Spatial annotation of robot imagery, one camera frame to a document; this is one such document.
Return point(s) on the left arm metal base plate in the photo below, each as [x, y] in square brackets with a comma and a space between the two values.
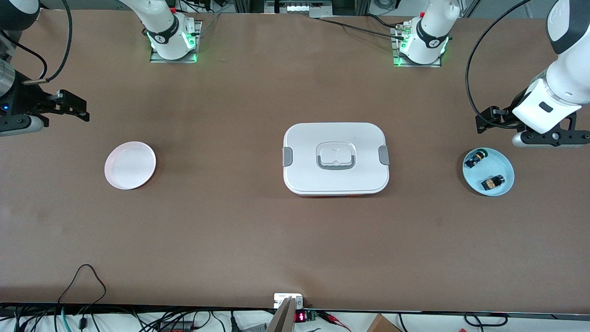
[433, 65]

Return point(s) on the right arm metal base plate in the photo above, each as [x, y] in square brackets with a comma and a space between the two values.
[156, 60]

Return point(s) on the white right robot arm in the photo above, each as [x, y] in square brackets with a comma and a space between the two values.
[161, 27]

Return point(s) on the light blue plate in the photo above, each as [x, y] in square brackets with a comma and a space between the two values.
[501, 159]

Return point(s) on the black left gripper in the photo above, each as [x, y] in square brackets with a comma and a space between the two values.
[504, 115]

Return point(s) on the orange push-button switch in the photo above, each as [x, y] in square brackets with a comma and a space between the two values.
[491, 184]

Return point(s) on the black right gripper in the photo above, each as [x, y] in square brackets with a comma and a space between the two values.
[28, 102]

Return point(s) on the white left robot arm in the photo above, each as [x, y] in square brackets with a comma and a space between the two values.
[567, 78]

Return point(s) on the red black clip lead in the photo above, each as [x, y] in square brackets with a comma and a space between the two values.
[329, 316]

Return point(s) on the small white box device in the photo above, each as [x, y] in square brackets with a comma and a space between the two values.
[281, 299]

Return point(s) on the grey aluminium bar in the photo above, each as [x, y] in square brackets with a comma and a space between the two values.
[281, 320]

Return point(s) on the red digit display module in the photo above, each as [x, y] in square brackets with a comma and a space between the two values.
[300, 317]

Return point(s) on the pink plate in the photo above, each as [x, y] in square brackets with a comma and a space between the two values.
[130, 166]

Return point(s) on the aluminium frame with power strip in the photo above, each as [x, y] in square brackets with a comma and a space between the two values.
[299, 7]

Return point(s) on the brown cardboard box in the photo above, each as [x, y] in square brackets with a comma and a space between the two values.
[382, 325]

